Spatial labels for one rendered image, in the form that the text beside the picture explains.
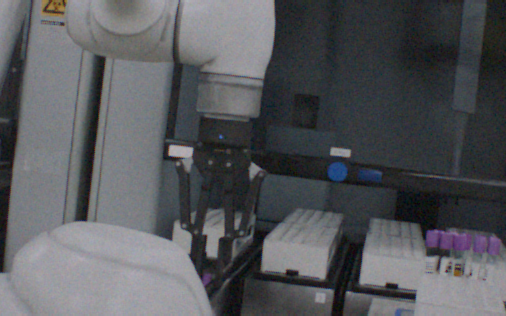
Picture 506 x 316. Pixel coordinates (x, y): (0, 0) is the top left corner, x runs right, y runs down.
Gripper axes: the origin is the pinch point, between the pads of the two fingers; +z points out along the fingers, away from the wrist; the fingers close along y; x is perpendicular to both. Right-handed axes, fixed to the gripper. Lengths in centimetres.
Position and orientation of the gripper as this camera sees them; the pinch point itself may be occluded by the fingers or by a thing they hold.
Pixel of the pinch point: (210, 261)
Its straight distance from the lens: 171.5
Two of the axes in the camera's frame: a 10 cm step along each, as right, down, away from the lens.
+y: -9.9, -1.2, 1.1
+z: -1.2, 9.9, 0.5
